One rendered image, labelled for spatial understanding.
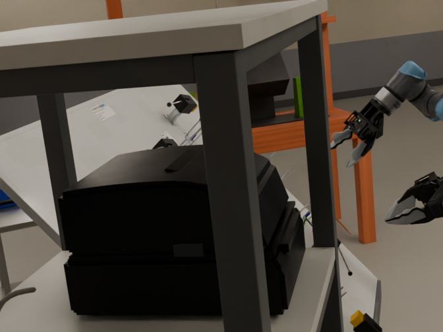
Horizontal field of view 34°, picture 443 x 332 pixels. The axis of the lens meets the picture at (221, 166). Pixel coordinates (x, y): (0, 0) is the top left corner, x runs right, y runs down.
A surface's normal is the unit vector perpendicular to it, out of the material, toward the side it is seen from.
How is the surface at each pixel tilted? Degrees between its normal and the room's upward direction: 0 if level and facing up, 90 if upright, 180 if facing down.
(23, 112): 90
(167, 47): 90
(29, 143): 49
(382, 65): 90
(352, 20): 90
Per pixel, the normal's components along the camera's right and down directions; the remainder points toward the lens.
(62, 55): -0.25, 0.25
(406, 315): -0.11, -0.97
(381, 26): 0.21, 0.21
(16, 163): 0.65, -0.67
